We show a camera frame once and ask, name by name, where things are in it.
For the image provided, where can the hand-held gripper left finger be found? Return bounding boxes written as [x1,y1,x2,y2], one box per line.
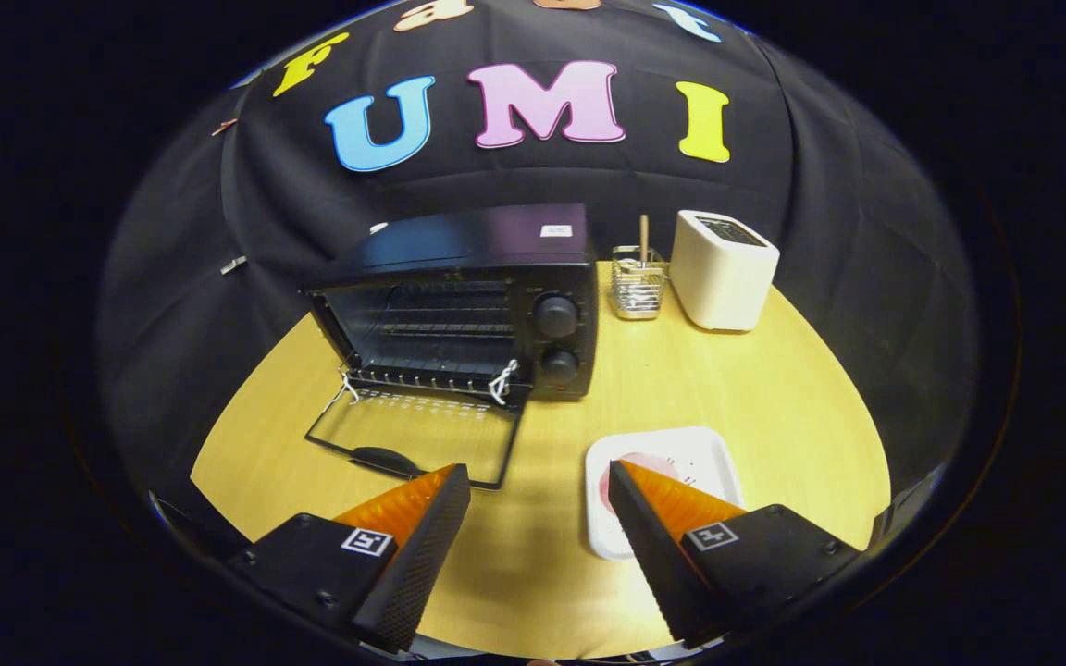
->
[228,463,472,654]

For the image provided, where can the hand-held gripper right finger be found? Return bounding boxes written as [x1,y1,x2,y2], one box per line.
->
[608,460,867,648]

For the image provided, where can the white bread toaster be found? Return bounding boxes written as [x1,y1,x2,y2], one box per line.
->
[670,210,781,332]

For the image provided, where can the white square plate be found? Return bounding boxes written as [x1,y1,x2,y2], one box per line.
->
[585,426,745,561]

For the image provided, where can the black toaster oven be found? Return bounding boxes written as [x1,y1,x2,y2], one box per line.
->
[302,203,601,491]

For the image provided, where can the pink ham slice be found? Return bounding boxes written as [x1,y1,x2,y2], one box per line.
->
[600,452,680,514]

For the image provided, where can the metal wire utensil holder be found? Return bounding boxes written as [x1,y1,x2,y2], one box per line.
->
[611,245,669,321]

